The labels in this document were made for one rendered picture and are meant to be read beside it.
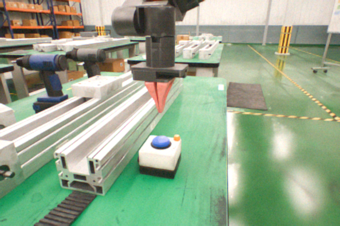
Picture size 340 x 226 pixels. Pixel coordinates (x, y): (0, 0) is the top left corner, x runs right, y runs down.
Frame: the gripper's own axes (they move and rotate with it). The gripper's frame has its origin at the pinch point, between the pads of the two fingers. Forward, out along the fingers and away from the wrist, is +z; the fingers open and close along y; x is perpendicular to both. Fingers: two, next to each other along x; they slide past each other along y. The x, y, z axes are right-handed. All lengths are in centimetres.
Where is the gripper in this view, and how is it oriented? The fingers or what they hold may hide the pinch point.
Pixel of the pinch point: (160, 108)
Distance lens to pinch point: 46.6
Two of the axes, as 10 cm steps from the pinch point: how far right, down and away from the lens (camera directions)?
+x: -2.6, 3.6, -9.0
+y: -9.6, -1.0, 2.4
